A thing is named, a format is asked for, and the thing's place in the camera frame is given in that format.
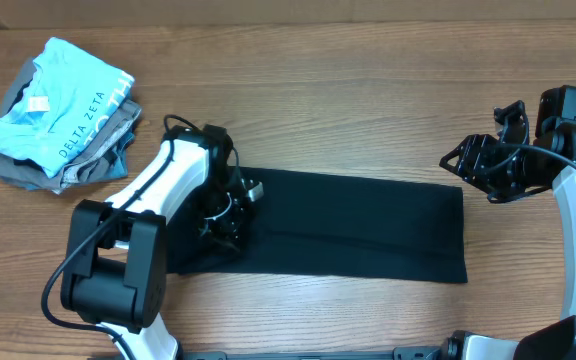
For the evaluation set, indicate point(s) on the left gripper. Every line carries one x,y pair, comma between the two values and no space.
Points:
228,230

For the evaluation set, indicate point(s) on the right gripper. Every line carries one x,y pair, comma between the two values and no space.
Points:
473,153

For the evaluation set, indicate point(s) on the black t-shirt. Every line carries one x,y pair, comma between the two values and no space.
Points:
316,224

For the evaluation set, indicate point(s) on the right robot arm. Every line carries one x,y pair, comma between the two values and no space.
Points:
551,161

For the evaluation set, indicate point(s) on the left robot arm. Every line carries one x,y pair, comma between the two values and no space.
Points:
114,274

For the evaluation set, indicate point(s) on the dark blue folded shirt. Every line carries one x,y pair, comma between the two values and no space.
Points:
103,162

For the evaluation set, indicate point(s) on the grey folded shirt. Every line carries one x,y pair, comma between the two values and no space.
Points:
124,117

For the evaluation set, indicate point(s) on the light blue folded t-shirt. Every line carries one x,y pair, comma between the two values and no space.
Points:
70,98

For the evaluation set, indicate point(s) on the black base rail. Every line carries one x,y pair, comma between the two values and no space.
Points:
398,353

